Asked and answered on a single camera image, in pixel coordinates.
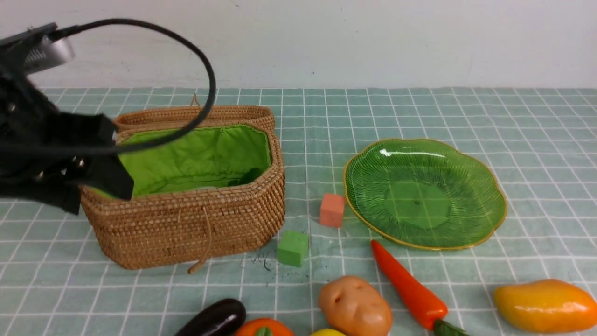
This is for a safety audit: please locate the green checkered tablecloth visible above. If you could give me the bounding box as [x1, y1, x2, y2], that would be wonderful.
[1, 87, 597, 336]

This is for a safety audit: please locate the woven wicker basket lid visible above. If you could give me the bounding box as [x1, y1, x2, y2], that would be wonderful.
[114, 95, 275, 131]

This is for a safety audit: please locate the yellow orange mango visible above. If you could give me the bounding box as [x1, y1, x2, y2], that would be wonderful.
[494, 279, 597, 334]

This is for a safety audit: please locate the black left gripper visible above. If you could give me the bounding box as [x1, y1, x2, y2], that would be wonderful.
[0, 70, 134, 215]

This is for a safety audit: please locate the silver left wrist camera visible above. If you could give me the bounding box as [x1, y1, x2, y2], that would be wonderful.
[0, 23, 75, 75]

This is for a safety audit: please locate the green foam cube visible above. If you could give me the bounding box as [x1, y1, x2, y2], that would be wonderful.
[277, 230, 309, 267]

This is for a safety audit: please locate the woven wicker basket green lining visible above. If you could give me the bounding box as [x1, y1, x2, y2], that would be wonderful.
[79, 123, 285, 270]

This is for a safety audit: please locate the orange persimmon green calyx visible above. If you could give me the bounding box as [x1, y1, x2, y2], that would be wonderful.
[234, 318, 294, 336]

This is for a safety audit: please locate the brown potato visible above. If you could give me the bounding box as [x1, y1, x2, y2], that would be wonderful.
[318, 276, 393, 336]

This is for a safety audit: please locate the orange carrot green top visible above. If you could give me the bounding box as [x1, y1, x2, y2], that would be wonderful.
[370, 240, 468, 336]

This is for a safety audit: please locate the black camera cable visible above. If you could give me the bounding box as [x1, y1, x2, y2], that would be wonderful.
[0, 18, 217, 156]

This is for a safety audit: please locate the orange foam cube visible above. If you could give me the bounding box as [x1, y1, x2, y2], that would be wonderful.
[319, 193, 345, 228]

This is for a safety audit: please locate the dark purple eggplant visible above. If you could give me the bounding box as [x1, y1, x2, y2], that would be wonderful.
[175, 298, 247, 336]

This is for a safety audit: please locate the yellow lemon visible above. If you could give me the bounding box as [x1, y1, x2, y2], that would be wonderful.
[310, 328, 346, 336]

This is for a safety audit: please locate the green glass leaf plate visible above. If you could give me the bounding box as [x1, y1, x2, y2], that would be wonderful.
[343, 139, 508, 251]

